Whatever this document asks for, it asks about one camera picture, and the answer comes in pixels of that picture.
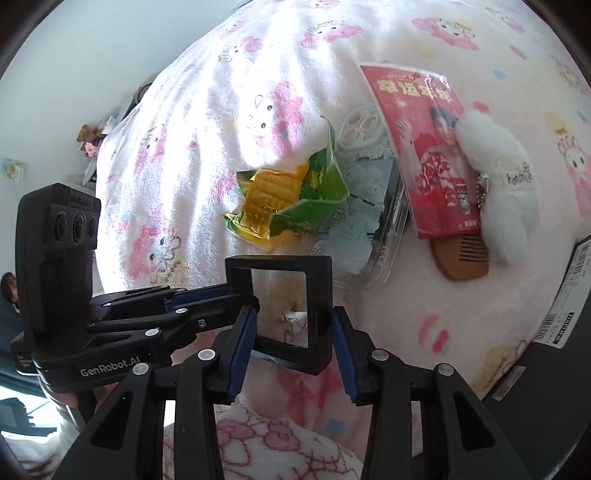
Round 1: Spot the clear plastic box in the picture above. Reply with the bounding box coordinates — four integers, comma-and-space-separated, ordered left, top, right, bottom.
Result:
311, 104, 410, 288

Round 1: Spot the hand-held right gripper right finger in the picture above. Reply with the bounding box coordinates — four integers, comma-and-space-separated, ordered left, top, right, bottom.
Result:
329, 305, 532, 480

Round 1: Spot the black square display frame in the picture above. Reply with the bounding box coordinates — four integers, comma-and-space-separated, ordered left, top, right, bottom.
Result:
225, 255, 334, 376

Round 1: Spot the person's left hand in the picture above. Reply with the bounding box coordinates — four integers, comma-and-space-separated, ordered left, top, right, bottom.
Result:
42, 384, 116, 437

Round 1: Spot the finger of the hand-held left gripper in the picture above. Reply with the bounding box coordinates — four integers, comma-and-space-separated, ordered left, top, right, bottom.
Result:
87, 295, 260, 354
91, 283, 232, 320

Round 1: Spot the wooden comb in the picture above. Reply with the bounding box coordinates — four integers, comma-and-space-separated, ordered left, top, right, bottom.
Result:
429, 231, 491, 282

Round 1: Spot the pink cartoon printed blanket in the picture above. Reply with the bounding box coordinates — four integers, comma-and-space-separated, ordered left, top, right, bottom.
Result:
95, 0, 591, 416

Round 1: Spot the white fluffy plush keychain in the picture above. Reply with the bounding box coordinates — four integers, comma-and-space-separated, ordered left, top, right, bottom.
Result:
455, 110, 542, 265

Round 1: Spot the red portrait card packet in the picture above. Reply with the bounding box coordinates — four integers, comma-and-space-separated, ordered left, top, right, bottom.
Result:
359, 64, 484, 241

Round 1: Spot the green corn snack packet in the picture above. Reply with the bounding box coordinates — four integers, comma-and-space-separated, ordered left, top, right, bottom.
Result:
223, 117, 350, 251

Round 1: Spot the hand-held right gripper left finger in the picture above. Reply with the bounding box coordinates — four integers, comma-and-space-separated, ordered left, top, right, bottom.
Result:
53, 305, 258, 480

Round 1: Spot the brown plush toy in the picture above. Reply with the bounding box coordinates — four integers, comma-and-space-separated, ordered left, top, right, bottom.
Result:
76, 124, 106, 158

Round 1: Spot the white pink-lined cloth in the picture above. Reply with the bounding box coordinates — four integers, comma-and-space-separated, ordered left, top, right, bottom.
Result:
164, 405, 370, 480

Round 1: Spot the black container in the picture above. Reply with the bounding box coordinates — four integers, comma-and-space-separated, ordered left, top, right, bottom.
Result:
480, 235, 591, 480

